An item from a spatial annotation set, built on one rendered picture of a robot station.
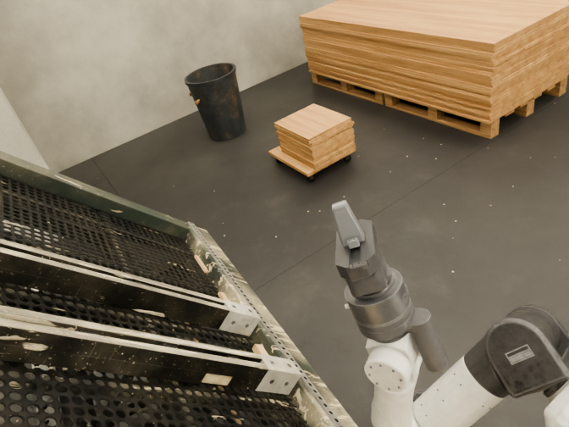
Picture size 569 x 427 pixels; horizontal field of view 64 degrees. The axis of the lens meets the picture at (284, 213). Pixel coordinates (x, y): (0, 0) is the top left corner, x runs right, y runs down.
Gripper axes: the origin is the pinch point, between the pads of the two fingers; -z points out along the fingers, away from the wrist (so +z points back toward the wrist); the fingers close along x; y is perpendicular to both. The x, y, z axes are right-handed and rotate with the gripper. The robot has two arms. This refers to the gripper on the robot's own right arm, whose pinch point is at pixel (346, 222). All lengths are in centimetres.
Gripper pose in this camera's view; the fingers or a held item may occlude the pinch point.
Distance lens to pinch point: 63.2
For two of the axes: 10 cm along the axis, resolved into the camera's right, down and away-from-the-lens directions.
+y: -9.1, 3.1, 2.8
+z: 4.0, 8.4, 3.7
